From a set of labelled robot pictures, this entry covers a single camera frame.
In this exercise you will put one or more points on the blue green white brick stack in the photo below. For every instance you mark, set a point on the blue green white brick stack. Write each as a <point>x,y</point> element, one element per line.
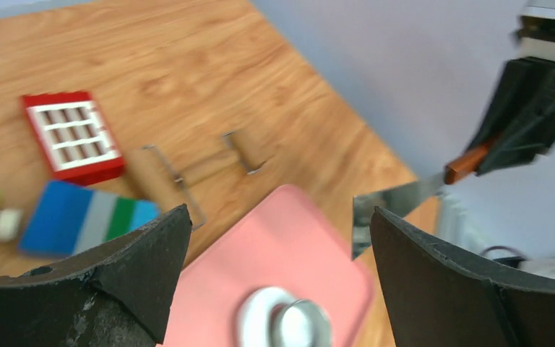
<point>69,219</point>

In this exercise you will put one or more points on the metal dough scraper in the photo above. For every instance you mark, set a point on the metal dough scraper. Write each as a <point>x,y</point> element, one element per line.
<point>403,199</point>

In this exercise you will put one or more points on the red window toy brick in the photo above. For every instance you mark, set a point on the red window toy brick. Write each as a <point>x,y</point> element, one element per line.
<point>75,139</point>

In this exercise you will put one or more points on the wooden dough roller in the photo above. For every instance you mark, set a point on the wooden dough roller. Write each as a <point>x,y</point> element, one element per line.
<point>150,172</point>

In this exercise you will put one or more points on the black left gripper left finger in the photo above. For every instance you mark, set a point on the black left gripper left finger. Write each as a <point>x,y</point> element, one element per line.
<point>115,294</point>

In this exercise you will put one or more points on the pink rectangular tray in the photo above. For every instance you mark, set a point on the pink rectangular tray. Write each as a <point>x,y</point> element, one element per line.
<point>285,241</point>

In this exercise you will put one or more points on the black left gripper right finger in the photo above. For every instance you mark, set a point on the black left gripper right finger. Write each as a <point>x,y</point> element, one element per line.
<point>438,294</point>

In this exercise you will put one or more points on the white dough ball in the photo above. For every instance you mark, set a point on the white dough ball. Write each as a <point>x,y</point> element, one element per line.
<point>254,318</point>

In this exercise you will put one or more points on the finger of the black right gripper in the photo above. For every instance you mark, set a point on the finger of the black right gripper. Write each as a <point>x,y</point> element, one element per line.
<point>520,117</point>

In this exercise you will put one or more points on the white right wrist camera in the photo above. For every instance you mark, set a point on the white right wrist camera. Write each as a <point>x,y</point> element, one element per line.
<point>536,35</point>

